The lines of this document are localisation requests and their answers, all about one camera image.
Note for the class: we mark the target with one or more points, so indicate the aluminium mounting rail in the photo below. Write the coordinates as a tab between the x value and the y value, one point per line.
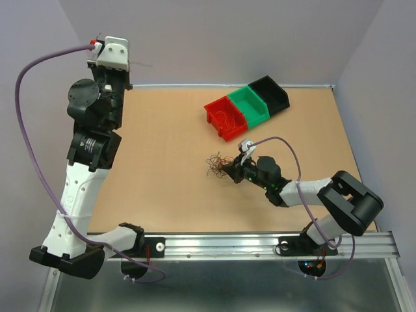
260	246

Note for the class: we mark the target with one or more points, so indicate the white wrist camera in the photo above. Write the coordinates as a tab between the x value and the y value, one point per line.
115	54
246	148

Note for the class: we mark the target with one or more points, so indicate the black plastic bin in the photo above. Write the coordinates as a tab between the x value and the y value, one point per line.
272	94

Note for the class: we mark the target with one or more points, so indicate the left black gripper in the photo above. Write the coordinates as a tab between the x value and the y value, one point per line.
97	70

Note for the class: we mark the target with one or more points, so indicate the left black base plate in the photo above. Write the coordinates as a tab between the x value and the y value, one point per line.
147	247

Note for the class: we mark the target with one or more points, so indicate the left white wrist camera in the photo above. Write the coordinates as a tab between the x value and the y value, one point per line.
115	54

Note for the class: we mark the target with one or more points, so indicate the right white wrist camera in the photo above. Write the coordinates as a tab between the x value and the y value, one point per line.
246	148

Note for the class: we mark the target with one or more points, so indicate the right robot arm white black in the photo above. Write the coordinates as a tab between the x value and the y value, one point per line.
351	206

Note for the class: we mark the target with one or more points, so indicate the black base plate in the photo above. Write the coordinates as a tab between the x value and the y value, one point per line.
301	246
147	247

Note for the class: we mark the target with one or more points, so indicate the green plastic bin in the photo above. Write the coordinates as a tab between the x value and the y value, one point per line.
254	109

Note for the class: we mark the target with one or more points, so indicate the red plastic bin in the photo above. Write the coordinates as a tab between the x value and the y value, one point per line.
228	120

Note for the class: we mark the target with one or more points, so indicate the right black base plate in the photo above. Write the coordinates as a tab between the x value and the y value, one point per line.
301	246

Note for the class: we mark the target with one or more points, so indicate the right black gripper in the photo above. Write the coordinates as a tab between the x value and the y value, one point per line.
234	169

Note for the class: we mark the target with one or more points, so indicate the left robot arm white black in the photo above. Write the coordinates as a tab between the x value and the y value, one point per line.
96	107

